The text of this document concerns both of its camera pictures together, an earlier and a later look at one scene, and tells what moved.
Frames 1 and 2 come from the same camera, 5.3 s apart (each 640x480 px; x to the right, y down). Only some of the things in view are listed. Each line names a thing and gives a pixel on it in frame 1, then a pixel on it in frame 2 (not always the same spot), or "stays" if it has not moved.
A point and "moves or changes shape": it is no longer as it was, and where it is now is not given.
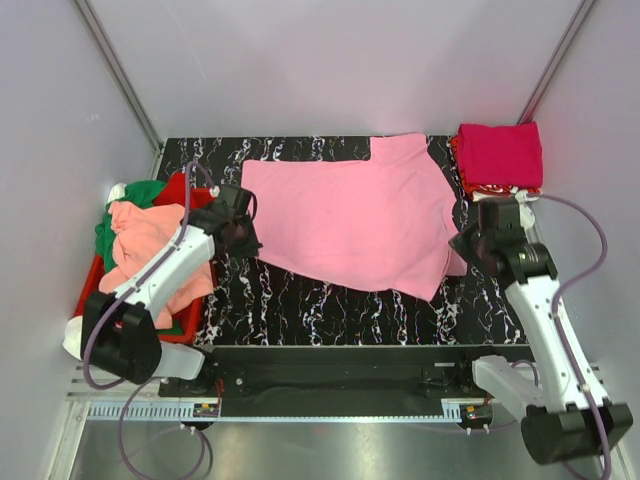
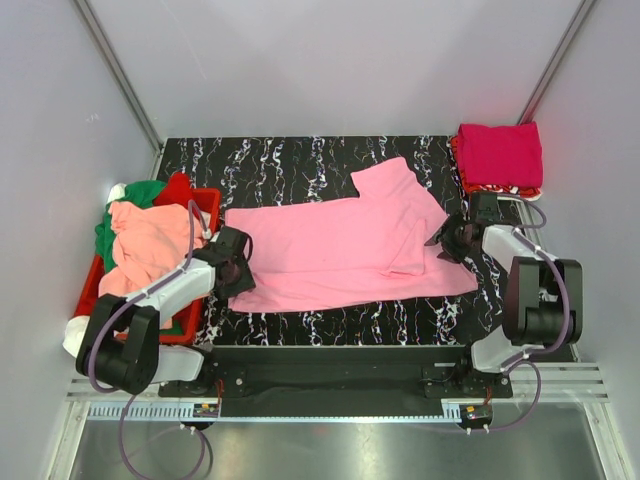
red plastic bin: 188,328 stays
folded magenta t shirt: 501,155 stays
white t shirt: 73,335 stays
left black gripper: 252,247 → 245,284
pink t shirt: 385,224 moves or changes shape
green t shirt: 142,193 stays
